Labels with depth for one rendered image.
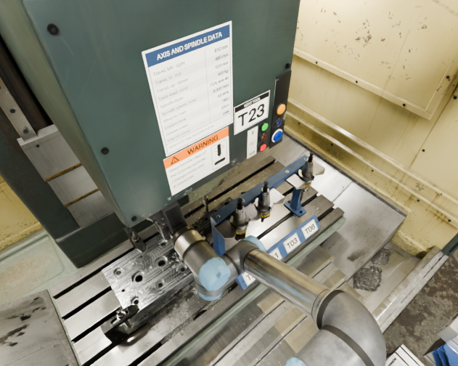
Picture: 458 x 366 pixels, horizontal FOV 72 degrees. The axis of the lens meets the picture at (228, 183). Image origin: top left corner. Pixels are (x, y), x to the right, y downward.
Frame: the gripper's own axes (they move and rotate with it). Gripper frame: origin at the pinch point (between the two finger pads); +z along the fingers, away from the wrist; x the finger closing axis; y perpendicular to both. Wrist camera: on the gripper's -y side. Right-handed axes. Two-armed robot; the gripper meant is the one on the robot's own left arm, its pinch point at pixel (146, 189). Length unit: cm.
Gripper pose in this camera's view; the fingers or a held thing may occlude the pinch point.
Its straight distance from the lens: 95.3
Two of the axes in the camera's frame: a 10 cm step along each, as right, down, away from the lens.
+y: 0.1, 6.5, 7.6
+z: -6.3, -5.9, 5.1
